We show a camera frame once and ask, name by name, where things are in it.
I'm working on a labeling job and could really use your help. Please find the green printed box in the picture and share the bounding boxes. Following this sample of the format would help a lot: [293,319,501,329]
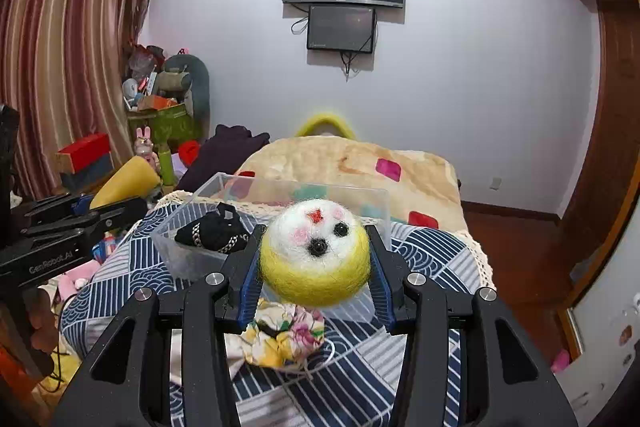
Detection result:
[126,102,197,155]

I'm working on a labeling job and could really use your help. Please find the yellow white felt ball toy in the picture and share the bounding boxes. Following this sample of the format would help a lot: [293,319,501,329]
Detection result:
[258,200,372,308]

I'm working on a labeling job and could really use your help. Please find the blue white patterned bedsheet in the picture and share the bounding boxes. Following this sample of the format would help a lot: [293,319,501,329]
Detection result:
[59,202,485,427]

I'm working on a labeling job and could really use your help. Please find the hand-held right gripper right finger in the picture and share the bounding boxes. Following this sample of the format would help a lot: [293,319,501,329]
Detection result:
[366,225,581,427]

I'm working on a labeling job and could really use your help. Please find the yellow neck pillow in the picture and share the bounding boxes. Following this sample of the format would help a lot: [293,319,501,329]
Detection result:
[295,111,360,140]

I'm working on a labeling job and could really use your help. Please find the red box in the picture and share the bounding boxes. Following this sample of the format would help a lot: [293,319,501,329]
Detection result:
[55,132,112,172]

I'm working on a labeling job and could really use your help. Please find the red striped curtain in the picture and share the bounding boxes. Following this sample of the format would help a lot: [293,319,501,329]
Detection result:
[0,0,171,202]

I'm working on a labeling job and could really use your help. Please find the clear plastic box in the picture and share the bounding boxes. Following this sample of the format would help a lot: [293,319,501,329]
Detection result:
[151,172,391,281]

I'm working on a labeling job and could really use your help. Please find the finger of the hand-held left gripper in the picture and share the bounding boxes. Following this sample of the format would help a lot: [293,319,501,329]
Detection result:
[20,197,149,242]
[11,193,96,228]

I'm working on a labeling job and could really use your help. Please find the red knitted item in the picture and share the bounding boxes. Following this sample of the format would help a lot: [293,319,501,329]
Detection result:
[178,141,202,168]

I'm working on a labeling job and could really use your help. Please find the brown wooden wardrobe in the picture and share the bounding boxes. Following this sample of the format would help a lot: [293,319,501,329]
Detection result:
[525,0,640,308]

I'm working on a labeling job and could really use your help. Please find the black monitor cables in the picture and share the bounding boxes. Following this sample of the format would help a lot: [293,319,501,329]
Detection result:
[291,14,378,81]

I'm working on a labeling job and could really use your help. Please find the black knitted pouch with chain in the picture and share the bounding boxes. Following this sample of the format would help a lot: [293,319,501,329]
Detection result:
[174,202,251,254]

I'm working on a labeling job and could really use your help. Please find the dark blue box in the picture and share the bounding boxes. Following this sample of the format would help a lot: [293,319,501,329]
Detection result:
[60,155,115,192]

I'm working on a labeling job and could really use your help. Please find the pink bunny figure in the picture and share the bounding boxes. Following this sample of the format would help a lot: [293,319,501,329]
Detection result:
[135,125,160,172]

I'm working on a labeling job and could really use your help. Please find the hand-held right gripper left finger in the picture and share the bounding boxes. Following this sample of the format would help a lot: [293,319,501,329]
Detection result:
[52,224,266,427]

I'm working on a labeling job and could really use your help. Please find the person's left hand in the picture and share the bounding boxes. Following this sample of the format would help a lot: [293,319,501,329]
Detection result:
[29,294,57,354]

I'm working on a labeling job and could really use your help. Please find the dark purple garment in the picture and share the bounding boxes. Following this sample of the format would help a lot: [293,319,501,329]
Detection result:
[177,123,271,192]

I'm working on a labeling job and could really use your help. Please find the beige blanket with coloured squares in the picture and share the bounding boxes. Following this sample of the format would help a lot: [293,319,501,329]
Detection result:
[234,136,461,238]

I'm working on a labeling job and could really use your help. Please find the yellow cushion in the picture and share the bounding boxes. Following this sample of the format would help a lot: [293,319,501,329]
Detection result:
[89,156,162,210]

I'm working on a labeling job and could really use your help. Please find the grey green plush toy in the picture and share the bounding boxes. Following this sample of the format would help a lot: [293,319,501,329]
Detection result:
[159,53,211,142]

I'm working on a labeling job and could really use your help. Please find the floral fabric scrunchie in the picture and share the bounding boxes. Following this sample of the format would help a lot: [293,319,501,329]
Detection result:
[240,298,326,373]

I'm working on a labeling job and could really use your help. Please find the white cabinet with stickers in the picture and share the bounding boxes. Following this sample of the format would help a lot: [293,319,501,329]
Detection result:
[552,267,640,427]

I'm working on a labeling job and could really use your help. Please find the small black wall monitor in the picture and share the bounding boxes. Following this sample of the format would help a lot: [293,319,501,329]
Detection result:
[306,4,376,54]

